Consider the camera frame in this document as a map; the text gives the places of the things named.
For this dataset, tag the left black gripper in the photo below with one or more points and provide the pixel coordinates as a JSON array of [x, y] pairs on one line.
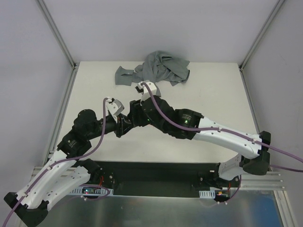
[[120, 128]]

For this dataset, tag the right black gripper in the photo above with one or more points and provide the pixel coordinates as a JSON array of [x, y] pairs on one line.
[[133, 112]]

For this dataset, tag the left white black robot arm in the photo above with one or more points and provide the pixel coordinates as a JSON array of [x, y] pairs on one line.
[[69, 166]]

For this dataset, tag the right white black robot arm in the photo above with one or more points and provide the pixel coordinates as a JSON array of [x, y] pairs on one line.
[[252, 149]]

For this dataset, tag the grey crumpled shirt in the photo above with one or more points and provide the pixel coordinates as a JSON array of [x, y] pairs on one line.
[[158, 66]]

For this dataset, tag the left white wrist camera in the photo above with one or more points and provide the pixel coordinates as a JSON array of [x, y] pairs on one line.
[[114, 107]]

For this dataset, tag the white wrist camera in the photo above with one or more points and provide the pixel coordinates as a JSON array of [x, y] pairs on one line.
[[147, 89], [114, 107]]

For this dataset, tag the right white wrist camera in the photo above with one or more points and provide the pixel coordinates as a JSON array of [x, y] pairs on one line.
[[147, 89]]

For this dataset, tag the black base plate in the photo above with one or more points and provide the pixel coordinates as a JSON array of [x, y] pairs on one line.
[[179, 180]]

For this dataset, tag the left aluminium frame post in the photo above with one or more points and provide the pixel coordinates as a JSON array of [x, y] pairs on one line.
[[56, 33]]

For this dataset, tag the aluminium frame post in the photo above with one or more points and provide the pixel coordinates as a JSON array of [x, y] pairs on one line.
[[56, 33], [261, 34]]

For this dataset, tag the right aluminium frame post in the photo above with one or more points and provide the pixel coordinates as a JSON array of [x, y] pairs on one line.
[[261, 34]]

